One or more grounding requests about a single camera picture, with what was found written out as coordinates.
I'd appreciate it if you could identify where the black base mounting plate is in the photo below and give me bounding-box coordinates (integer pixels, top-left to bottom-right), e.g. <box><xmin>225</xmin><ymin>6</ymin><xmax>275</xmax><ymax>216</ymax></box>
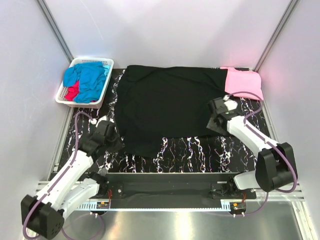
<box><xmin>78</xmin><ymin>171</ymin><xmax>257</xmax><ymax>210</ymax></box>

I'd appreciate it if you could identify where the blue t-shirt in basket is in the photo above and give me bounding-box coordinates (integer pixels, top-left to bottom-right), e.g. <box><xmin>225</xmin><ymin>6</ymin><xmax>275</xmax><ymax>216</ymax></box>
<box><xmin>62</xmin><ymin>61</ymin><xmax>110</xmax><ymax>104</ymax></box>

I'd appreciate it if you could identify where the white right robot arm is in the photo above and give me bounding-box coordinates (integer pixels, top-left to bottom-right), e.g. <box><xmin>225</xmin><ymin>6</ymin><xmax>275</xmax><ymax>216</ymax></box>
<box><xmin>206</xmin><ymin>95</ymin><xmax>298</xmax><ymax>199</ymax></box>

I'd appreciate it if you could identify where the red t-shirt in basket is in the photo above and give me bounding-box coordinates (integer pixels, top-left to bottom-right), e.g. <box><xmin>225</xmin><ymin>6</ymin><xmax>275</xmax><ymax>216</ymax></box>
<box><xmin>65</xmin><ymin>81</ymin><xmax>80</xmax><ymax>102</ymax></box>

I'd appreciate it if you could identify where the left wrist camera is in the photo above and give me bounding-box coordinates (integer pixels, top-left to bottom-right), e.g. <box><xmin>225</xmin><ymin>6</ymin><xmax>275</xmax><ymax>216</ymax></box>
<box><xmin>93</xmin><ymin>120</ymin><xmax>116</xmax><ymax>137</ymax></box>

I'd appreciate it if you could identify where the aluminium frame rail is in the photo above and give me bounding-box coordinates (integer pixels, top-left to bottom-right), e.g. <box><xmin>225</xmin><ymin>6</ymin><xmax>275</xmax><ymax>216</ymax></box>
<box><xmin>33</xmin><ymin>181</ymin><xmax>306</xmax><ymax>212</ymax></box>

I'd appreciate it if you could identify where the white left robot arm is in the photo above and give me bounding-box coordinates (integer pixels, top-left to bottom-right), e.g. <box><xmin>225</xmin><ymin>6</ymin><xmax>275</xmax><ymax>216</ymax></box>
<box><xmin>20</xmin><ymin>120</ymin><xmax>124</xmax><ymax>240</ymax></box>

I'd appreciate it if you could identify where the black t-shirt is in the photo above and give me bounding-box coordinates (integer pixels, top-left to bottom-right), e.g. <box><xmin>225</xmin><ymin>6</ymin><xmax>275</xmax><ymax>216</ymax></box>
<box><xmin>114</xmin><ymin>65</ymin><xmax>228</xmax><ymax>158</ymax></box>

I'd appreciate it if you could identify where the folded pink t-shirt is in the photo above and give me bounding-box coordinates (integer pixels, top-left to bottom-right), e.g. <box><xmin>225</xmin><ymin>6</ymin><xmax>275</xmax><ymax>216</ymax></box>
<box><xmin>220</xmin><ymin>67</ymin><xmax>264</xmax><ymax>101</ymax></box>

